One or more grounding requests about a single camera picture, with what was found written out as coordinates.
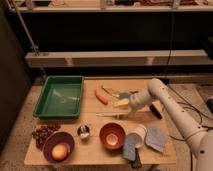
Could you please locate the blue cloth right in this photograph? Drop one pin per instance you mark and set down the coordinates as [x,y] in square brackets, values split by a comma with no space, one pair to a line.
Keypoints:
[155,138]

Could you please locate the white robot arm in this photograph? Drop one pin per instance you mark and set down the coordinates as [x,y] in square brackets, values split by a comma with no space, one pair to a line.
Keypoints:
[199,140]

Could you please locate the bunch of dark grapes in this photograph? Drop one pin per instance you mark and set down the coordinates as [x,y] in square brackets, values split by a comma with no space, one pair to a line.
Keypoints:
[42,133]

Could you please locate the metal pole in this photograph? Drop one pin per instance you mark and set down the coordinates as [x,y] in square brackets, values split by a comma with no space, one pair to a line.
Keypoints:
[34,47]

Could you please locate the orange carrot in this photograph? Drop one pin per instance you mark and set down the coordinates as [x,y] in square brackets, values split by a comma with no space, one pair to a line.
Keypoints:
[101,98]

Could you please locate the black handled knife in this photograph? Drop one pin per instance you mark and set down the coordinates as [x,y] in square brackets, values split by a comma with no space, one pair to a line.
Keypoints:
[155,111]

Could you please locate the orange bowl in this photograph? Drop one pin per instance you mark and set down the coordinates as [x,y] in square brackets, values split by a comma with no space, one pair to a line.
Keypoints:
[112,136]

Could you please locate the blue sponge front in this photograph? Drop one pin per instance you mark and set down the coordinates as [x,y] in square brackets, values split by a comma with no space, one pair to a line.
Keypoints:
[129,147]

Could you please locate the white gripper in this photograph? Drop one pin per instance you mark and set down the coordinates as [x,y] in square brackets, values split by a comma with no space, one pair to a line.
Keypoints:
[134,103]

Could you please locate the purple bowl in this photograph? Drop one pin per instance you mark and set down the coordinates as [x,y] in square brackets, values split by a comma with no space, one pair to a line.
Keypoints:
[55,139]

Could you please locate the small metal cup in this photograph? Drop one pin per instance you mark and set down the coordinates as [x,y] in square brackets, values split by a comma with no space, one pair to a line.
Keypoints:
[83,132]

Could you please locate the yellow round fruit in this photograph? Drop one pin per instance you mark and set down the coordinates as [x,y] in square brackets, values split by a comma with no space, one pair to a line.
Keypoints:
[59,152]

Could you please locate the blue round sponge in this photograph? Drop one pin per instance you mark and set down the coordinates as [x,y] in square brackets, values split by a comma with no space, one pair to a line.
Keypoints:
[124,95]

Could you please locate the green plastic tray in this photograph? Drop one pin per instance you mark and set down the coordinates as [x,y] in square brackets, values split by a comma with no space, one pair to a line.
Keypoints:
[60,98]

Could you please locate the wooden shelf beam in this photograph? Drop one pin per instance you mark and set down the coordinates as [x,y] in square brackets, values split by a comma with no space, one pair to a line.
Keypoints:
[118,58]

